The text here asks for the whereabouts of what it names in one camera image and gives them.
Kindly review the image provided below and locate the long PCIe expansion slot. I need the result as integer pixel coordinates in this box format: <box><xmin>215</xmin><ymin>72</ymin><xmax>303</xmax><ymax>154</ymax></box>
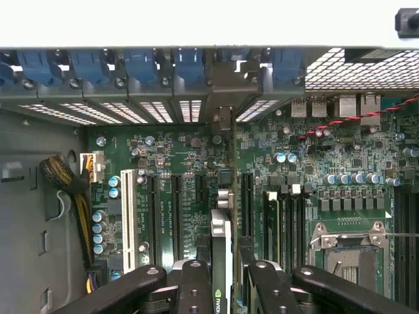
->
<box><xmin>170</xmin><ymin>173</ymin><xmax>185</xmax><ymax>263</ymax></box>
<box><xmin>146</xmin><ymin>173</ymin><xmax>162</xmax><ymax>266</ymax></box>
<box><xmin>241</xmin><ymin>171</ymin><xmax>255</xmax><ymax>240</ymax></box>

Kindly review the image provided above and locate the white PCI expansion slot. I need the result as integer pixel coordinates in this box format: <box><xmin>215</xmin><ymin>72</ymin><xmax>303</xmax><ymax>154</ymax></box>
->
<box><xmin>120</xmin><ymin>168</ymin><xmax>137</xmax><ymax>275</ymax></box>

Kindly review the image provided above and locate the CPU socket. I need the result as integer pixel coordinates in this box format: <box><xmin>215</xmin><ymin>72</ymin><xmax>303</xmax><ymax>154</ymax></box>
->
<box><xmin>308</xmin><ymin>220</ymin><xmax>394</xmax><ymax>297</ymax></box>

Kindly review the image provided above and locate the short PCIe expansion slot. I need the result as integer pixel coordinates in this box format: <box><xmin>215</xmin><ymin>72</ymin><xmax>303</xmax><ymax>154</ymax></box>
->
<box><xmin>195</xmin><ymin>173</ymin><xmax>209</xmax><ymax>204</ymax></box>

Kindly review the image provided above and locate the green motherboard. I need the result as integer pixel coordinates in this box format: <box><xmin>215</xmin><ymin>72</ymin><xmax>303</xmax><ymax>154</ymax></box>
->
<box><xmin>85</xmin><ymin>94</ymin><xmax>419</xmax><ymax>314</ymax></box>

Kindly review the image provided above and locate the black grey PC case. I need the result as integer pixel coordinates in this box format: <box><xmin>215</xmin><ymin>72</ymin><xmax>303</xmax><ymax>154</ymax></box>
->
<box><xmin>0</xmin><ymin>44</ymin><xmax>419</xmax><ymax>314</ymax></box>

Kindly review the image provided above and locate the black plastic knob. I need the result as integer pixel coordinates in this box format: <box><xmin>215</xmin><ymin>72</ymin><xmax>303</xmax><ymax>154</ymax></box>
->
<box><xmin>393</xmin><ymin>6</ymin><xmax>419</xmax><ymax>39</ymax></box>

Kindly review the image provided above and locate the yellow black power cable bundle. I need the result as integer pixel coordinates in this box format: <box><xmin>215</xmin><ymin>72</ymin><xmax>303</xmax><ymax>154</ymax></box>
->
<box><xmin>39</xmin><ymin>152</ymin><xmax>106</xmax><ymax>295</ymax></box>

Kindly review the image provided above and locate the red black twisted wire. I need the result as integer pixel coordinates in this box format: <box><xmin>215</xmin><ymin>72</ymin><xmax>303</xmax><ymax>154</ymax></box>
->
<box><xmin>297</xmin><ymin>94</ymin><xmax>419</xmax><ymax>141</ymax></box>

